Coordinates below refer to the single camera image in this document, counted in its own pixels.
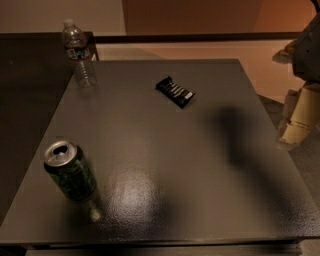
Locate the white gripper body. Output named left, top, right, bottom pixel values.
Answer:
left=292, top=13, right=320, bottom=83

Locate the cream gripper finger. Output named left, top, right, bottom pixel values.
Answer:
left=272, top=40, right=297, bottom=64
left=276, top=82, right=320, bottom=151

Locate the green soda can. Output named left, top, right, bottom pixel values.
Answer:
left=44, top=140, right=96, bottom=201

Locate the black snack bar wrapper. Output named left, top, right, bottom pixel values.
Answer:
left=155, top=76, right=195, bottom=109

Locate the clear plastic water bottle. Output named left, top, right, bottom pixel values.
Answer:
left=62, top=18, right=97, bottom=88

